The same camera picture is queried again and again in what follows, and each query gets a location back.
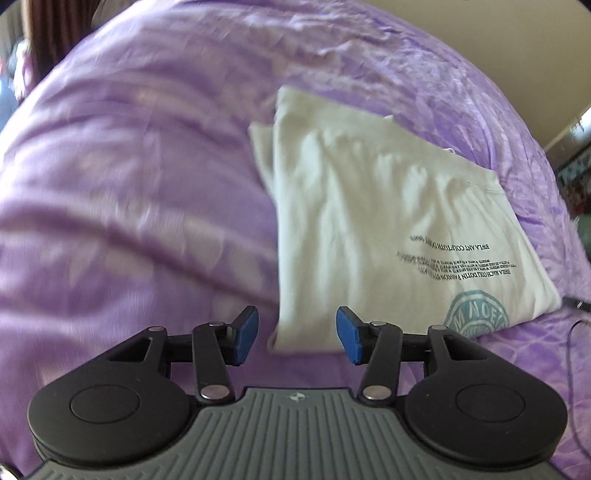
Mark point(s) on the white printed sweatshirt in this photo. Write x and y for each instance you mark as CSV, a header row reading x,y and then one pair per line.
x,y
369,217

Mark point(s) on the brown patterned curtain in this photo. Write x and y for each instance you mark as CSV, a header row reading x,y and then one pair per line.
x,y
55,32

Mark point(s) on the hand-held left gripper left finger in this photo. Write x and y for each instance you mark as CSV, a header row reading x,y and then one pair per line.
x,y
244,336

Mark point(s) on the purple blanket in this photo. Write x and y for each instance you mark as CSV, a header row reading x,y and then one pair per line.
x,y
129,194

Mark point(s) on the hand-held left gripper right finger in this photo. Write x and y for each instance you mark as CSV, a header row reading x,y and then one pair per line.
x,y
351,338

